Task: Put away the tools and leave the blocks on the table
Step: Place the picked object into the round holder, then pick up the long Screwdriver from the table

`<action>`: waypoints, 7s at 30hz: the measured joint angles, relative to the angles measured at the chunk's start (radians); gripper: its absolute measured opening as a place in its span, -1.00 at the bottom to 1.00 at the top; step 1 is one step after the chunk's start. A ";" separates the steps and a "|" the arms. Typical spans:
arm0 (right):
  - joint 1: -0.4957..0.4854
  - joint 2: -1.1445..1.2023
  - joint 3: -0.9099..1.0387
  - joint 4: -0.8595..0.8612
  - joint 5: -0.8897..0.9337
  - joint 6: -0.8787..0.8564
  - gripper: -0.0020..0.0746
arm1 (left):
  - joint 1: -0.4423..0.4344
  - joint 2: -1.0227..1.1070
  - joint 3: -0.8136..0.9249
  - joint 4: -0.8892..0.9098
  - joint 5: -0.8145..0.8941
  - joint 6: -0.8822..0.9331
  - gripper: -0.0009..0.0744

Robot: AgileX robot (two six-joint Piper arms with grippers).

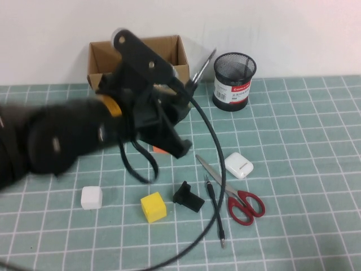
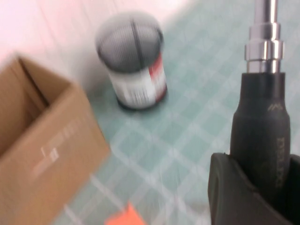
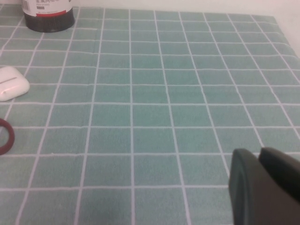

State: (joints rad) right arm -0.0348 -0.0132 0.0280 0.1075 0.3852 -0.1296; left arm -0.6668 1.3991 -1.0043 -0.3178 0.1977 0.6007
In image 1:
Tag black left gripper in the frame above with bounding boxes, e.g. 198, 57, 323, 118
97, 62, 197, 159

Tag black handled screwdriver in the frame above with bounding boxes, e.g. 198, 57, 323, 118
184, 48, 218, 88

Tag red handled scissors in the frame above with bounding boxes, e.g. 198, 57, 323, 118
195, 154, 266, 226

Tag black slim pen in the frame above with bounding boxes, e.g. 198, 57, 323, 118
205, 174, 228, 249

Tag black plastic bracket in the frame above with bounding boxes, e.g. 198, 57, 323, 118
173, 180, 206, 213

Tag black mesh pen holder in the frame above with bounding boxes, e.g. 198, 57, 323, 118
212, 52, 258, 112

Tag white earbuds case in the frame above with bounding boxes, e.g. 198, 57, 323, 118
224, 152, 254, 180

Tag yellow foam block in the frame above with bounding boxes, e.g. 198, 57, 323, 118
140, 191, 168, 225

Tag open brown cardboard box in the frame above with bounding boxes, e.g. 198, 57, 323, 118
87, 35, 190, 119

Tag white foam block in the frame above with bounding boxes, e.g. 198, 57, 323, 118
81, 185, 104, 210

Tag green grid tablecloth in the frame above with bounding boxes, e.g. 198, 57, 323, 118
0, 75, 361, 271

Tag thick black camera cable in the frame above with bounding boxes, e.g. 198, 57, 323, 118
149, 75, 228, 271

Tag black looped gripper cable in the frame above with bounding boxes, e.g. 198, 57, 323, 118
117, 135, 159, 185

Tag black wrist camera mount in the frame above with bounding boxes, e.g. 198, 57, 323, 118
111, 28, 177, 85

